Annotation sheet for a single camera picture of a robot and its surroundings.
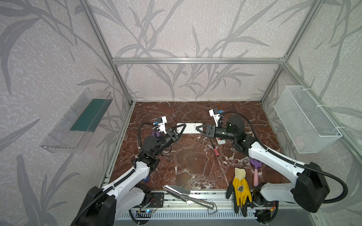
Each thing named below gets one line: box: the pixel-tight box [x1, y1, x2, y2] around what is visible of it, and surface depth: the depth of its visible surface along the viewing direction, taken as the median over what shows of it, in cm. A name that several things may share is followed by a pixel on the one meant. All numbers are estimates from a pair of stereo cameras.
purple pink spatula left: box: [151, 130, 162, 139], surface depth 69 cm
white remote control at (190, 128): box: [176, 122, 204, 134], surface depth 71 cm
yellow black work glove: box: [225, 167, 253, 218], surface depth 75 cm
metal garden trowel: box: [162, 184, 214, 210], surface depth 76 cm
